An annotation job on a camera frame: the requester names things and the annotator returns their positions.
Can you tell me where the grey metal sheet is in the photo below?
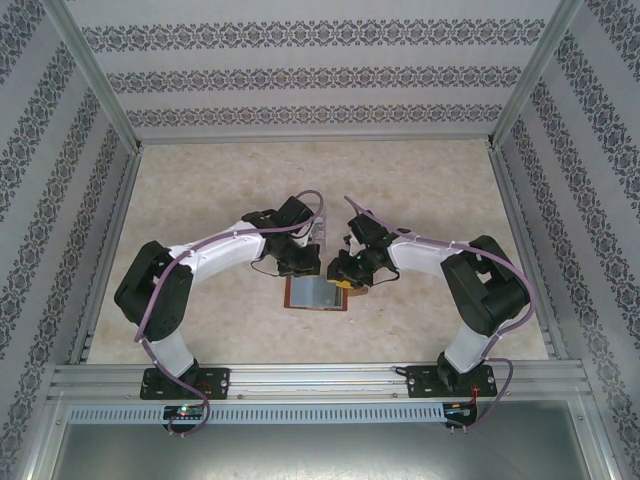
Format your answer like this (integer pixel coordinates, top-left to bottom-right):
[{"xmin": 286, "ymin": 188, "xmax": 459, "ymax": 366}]
[{"xmin": 49, "ymin": 423, "xmax": 619, "ymax": 480}]

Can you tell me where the aluminium side rail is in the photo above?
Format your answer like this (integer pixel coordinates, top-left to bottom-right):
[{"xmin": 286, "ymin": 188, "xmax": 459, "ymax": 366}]
[
  {"xmin": 67, "ymin": 147, "xmax": 146, "ymax": 365},
  {"xmin": 489, "ymin": 147, "xmax": 571, "ymax": 364}
]

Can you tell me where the thin black left wrist cable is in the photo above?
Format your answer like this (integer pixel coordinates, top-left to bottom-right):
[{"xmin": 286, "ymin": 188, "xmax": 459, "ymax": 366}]
[{"xmin": 248, "ymin": 257, "xmax": 282, "ymax": 278}]

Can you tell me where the aluminium frame post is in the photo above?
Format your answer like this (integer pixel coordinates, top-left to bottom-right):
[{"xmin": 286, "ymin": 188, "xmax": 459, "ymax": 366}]
[
  {"xmin": 47, "ymin": 0, "xmax": 144, "ymax": 151},
  {"xmin": 487, "ymin": 0, "xmax": 589, "ymax": 151}
]

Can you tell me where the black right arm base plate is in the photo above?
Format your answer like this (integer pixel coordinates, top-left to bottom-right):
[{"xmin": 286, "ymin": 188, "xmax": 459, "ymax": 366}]
[{"xmin": 405, "ymin": 364, "xmax": 497, "ymax": 400}]

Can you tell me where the aluminium mounting rail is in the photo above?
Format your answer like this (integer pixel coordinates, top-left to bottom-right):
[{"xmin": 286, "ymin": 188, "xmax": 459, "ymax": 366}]
[{"xmin": 47, "ymin": 363, "xmax": 594, "ymax": 402}]

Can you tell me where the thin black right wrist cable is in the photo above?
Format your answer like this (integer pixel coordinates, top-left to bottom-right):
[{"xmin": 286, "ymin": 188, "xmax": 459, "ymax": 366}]
[{"xmin": 369, "ymin": 267, "xmax": 400, "ymax": 287}]

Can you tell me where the brown leather card holder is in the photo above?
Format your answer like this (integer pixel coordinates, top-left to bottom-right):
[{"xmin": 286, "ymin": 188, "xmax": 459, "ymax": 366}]
[{"xmin": 282, "ymin": 274, "xmax": 372, "ymax": 313}]

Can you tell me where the slotted grey cable duct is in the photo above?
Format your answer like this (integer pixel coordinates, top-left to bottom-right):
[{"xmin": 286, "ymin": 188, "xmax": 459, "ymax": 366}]
[{"xmin": 67, "ymin": 403, "xmax": 446, "ymax": 425}]

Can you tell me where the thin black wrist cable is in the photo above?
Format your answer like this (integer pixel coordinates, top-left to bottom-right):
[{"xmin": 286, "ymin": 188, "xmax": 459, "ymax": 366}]
[
  {"xmin": 369, "ymin": 267, "xmax": 400, "ymax": 287},
  {"xmin": 248, "ymin": 257, "xmax": 282, "ymax": 278}
]

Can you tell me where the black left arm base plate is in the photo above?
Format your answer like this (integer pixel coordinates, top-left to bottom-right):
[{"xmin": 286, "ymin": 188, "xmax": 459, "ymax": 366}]
[{"xmin": 141, "ymin": 367, "xmax": 232, "ymax": 401}]

